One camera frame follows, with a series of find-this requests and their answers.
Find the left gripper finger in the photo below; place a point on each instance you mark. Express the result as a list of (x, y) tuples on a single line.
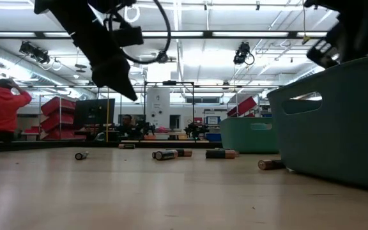
[(113, 78)]

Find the dark teal plastic bin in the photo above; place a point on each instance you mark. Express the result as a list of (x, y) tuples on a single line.
[(337, 143)]

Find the light teal plastic bin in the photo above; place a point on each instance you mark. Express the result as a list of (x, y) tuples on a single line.
[(241, 137)]

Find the black room monitor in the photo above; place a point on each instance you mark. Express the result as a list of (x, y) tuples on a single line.
[(94, 111)]

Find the yellow pole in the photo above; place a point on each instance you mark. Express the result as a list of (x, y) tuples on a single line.
[(108, 121)]

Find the person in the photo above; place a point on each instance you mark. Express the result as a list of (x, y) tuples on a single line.
[(2, 108), (126, 124)]

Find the white pillar cabinet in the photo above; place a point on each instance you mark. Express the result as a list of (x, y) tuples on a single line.
[(158, 105)]

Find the yellow hanging tag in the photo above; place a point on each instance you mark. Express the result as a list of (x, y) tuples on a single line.
[(305, 39)]

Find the black rig crossbar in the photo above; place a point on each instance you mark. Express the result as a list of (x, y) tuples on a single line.
[(209, 34)]

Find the blue framed screen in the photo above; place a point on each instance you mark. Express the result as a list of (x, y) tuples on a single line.
[(212, 120)]

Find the blue crate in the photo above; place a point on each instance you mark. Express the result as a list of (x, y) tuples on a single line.
[(213, 137)]

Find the tilted red bin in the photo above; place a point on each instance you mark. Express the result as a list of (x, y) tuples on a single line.
[(243, 107)]

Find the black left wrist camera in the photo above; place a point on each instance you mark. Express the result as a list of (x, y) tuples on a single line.
[(128, 36)]

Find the black round hanging camera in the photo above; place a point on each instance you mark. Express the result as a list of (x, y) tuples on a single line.
[(163, 58)]

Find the black gantry frame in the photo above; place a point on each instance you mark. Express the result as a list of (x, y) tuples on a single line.
[(169, 82)]

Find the black aluminium table frame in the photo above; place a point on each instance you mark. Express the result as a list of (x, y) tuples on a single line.
[(27, 145)]

